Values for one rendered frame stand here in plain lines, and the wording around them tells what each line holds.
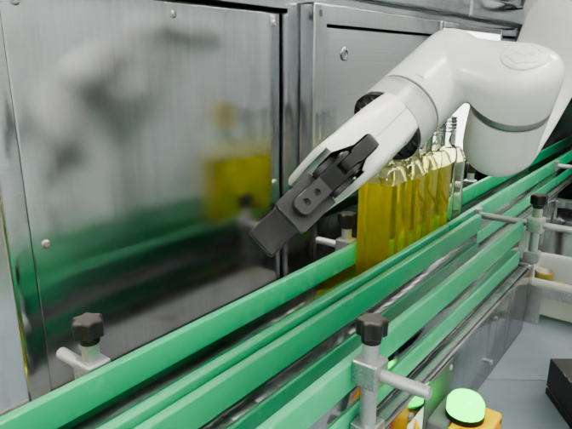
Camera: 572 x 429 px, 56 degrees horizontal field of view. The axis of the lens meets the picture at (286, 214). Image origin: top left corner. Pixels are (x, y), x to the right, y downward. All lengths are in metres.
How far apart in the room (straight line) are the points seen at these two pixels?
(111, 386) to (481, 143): 0.42
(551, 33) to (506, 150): 0.16
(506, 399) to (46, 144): 0.72
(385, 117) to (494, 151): 0.14
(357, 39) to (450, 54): 0.41
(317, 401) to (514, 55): 0.35
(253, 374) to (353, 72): 0.58
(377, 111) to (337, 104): 0.44
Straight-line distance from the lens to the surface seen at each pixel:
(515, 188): 1.33
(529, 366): 1.01
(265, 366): 0.54
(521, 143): 0.57
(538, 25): 0.68
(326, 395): 0.50
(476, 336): 0.82
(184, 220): 0.72
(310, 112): 0.85
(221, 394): 0.51
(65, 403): 0.52
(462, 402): 0.70
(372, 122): 0.47
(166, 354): 0.58
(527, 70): 0.53
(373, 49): 1.01
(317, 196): 0.42
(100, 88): 0.63
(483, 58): 0.55
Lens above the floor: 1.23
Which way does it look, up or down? 16 degrees down
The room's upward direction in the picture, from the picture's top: straight up
